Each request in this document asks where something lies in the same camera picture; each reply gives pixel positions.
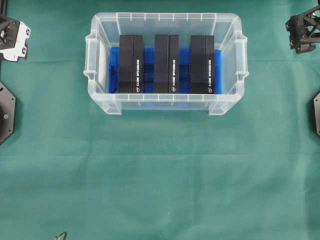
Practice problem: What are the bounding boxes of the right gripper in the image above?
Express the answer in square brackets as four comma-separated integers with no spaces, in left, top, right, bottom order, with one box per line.
[285,7,320,54]

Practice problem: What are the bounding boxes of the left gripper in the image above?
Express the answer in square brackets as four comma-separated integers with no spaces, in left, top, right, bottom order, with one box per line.
[0,14,31,62]

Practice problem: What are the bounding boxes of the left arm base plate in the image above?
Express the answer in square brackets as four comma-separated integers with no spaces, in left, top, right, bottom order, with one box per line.
[0,82,16,144]

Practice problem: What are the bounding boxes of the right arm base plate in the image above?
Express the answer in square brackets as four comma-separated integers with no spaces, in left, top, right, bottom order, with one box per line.
[313,92,320,136]

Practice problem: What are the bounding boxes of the small dark bracket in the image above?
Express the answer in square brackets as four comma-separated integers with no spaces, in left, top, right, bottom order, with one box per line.
[53,225,68,240]

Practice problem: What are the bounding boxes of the black frame rail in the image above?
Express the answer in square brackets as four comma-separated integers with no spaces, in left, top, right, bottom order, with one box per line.
[0,0,8,18]

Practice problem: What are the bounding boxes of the clear plastic storage case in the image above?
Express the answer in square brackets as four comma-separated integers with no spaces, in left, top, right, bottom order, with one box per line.
[83,12,249,116]

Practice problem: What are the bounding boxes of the black box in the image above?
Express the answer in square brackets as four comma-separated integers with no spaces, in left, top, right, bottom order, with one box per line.
[118,35,144,94]
[189,35,215,94]
[154,34,179,94]

